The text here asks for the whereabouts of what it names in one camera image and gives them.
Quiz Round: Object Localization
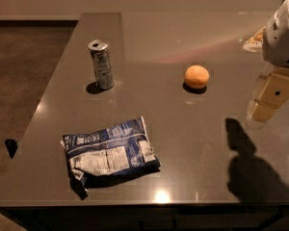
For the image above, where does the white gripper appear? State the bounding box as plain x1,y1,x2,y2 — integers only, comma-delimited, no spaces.
243,0,289,123

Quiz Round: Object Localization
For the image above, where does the orange fruit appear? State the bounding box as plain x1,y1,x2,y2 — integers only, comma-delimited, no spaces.
184,65,210,90

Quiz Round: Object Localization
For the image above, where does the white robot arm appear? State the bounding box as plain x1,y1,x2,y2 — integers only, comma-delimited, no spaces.
243,0,289,123

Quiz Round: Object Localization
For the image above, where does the blue chip bag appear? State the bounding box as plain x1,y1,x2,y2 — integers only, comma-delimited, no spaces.
61,116,161,193

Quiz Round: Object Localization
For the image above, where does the silver drink can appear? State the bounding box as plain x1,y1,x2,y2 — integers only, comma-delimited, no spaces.
89,39,114,90

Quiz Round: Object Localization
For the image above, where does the small black floor object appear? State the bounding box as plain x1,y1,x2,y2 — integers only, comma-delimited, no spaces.
5,139,18,159

